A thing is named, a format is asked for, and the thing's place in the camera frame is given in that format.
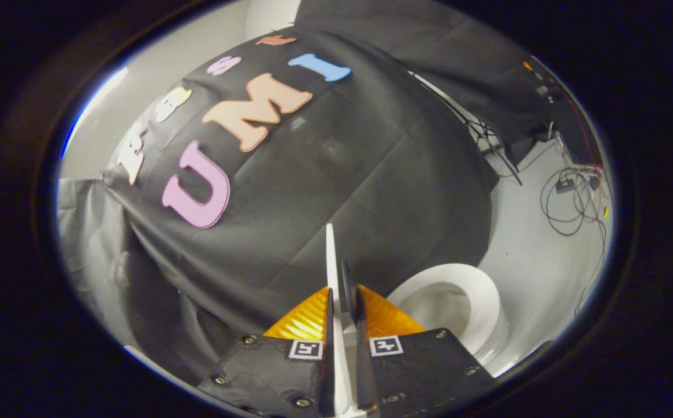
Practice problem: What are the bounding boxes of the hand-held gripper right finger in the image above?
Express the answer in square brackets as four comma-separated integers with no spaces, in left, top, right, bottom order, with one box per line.
[355,284,496,414]

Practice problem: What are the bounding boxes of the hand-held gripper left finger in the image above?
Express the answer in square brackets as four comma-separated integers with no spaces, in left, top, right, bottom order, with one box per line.
[197,286,337,417]

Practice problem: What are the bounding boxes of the white toilet lid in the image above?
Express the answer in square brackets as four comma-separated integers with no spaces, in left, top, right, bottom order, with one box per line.
[325,224,366,418]

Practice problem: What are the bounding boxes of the white toilet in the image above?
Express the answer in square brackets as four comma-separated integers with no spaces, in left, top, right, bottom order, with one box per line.
[387,263,511,378]

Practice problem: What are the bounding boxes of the black backdrop cloth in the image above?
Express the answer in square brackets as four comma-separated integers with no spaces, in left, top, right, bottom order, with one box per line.
[57,0,552,384]

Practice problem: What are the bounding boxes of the black light stand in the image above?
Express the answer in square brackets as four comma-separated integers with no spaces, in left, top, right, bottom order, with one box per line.
[409,70,523,186]

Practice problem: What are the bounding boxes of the black board with white edge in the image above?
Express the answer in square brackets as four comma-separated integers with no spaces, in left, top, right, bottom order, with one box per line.
[522,58,595,166]

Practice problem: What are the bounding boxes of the tangle of floor cables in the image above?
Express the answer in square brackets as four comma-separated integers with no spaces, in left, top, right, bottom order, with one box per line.
[539,134,613,314]

